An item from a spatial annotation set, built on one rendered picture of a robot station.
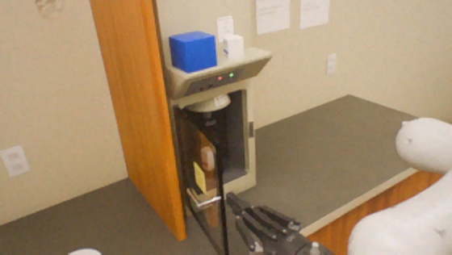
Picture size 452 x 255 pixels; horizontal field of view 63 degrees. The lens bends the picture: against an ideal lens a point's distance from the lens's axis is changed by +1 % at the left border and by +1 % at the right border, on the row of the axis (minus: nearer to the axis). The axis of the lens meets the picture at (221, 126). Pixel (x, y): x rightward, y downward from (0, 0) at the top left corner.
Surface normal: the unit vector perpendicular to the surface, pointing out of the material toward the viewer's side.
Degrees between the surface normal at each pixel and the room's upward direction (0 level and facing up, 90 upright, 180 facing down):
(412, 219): 16
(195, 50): 90
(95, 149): 90
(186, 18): 90
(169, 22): 90
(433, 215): 22
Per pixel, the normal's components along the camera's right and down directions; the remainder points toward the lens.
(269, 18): 0.55, 0.34
